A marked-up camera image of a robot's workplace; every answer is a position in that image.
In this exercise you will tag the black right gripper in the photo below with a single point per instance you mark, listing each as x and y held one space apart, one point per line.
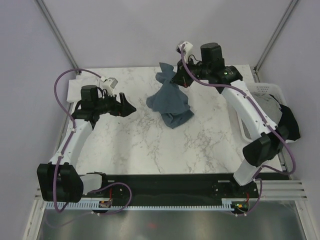
181 77

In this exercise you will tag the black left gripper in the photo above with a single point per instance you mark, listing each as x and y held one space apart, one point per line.
122 109

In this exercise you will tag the blue t shirt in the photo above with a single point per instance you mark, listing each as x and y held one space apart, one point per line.
169 101

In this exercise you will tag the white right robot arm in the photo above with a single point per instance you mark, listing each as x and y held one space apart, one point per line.
267 137

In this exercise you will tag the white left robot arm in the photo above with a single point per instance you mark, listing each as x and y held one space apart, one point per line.
58 179

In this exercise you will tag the folded white t shirt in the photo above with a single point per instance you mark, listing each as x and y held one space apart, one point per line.
75 86

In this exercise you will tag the white plastic laundry basket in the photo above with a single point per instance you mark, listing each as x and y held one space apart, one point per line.
261 88

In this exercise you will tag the grey t shirt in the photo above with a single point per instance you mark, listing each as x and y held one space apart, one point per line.
269 105

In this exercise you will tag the black t shirt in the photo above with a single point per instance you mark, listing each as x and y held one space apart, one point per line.
289 121

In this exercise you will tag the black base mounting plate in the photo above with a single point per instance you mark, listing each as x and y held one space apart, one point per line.
171 189

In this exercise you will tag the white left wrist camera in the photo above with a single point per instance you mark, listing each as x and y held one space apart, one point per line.
109 84

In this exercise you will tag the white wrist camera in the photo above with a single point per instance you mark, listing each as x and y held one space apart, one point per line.
184 46
109 84

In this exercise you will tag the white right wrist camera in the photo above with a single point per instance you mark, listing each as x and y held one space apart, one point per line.
184 46

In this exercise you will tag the aluminium frame post right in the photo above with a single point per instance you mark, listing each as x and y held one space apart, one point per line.
289 10

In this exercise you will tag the aluminium frame post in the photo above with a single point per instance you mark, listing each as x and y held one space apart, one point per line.
56 32
289 10

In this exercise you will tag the white slotted cable duct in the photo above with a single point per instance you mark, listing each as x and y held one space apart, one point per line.
99 205

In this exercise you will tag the aluminium frame post left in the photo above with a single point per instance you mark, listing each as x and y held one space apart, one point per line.
56 32

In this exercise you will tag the aluminium rail right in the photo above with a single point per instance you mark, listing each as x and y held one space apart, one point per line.
283 190

